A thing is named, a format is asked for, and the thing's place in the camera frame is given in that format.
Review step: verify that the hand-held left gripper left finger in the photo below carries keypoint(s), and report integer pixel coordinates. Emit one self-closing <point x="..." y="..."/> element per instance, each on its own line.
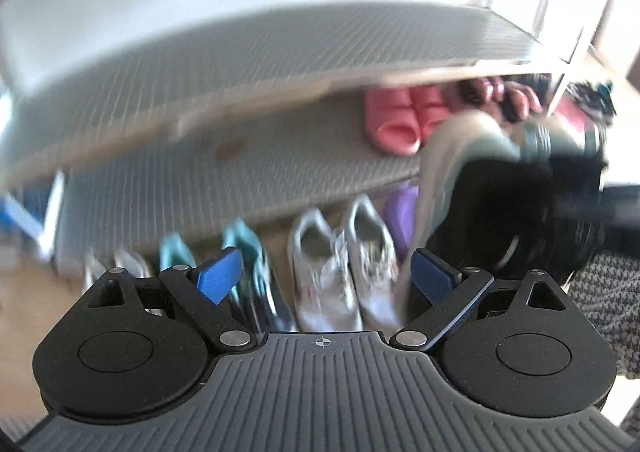
<point x="220" y="274"/>

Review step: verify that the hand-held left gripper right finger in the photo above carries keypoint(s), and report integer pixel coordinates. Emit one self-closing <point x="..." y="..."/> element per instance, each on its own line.
<point x="432" y="277"/>

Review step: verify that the black teal-lined sneaker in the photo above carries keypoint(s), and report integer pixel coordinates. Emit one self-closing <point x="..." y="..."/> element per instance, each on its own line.
<point x="250" y="252"/>
<point x="175" y="252"/>

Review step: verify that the grey mesh sneaker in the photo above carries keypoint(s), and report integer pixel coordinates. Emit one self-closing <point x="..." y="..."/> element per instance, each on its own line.
<point x="372" y="257"/>
<point x="320" y="272"/>

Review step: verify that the purple slipper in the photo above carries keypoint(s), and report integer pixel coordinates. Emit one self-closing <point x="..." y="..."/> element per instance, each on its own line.
<point x="400" y="212"/>

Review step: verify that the black grey-soled sneaker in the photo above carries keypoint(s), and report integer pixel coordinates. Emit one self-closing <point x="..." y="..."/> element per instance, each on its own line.
<point x="480" y="192"/>

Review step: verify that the metal shoe rack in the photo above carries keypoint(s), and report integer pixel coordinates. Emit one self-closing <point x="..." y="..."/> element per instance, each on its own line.
<point x="200" y="171"/>

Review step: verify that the black striped sneaker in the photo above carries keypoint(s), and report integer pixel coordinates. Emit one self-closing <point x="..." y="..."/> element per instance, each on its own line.
<point x="577" y="94"/>
<point x="602" y="94"/>

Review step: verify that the fluffy pink slipper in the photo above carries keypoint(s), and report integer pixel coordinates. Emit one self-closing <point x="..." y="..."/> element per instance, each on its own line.
<point x="520" y="101"/>
<point x="475" y="91"/>

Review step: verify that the white storage cart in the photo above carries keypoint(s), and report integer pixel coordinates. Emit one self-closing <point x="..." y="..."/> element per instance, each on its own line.
<point x="50" y="212"/>

